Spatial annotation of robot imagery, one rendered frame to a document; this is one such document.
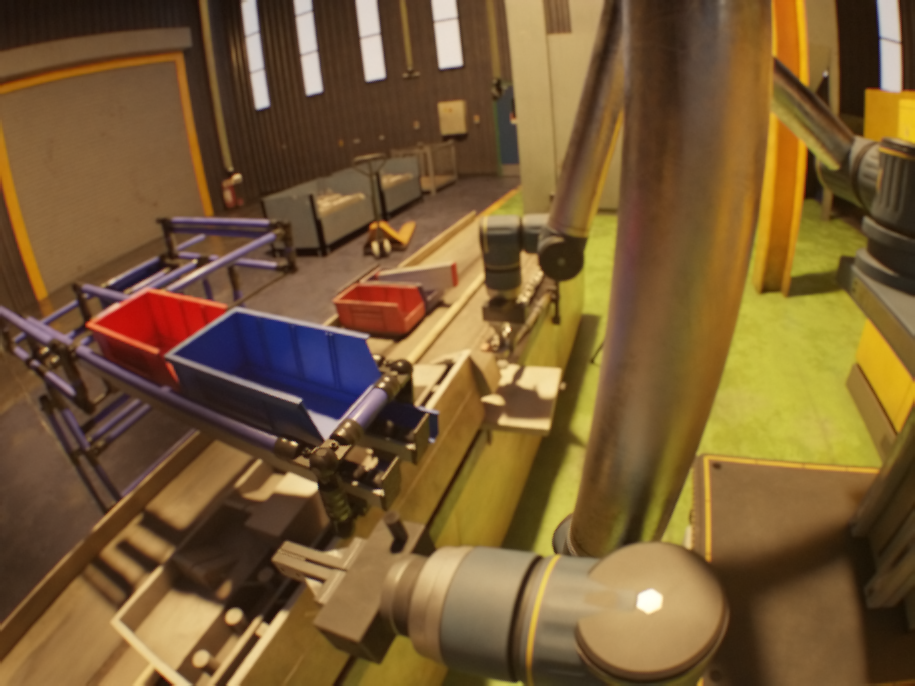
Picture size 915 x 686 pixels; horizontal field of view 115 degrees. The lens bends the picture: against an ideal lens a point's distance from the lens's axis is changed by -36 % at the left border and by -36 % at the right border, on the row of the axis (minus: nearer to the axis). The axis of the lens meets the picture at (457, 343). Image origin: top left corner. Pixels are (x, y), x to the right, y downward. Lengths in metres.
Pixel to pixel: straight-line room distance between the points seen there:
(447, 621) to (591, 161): 0.87
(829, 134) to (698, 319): 1.15
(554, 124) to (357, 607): 6.44
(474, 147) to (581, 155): 9.72
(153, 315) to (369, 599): 0.84
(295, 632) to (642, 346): 0.64
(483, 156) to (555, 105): 4.39
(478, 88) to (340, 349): 10.04
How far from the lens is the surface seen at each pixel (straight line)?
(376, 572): 0.41
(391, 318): 1.85
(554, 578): 0.33
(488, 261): 1.22
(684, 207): 0.29
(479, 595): 0.33
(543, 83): 6.54
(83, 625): 1.36
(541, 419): 1.28
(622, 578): 0.32
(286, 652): 0.77
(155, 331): 1.10
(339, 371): 0.72
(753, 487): 1.86
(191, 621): 0.92
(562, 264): 1.02
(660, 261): 0.30
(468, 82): 10.66
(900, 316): 1.13
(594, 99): 0.99
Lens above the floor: 1.61
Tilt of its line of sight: 29 degrees down
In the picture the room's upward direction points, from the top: 7 degrees counter-clockwise
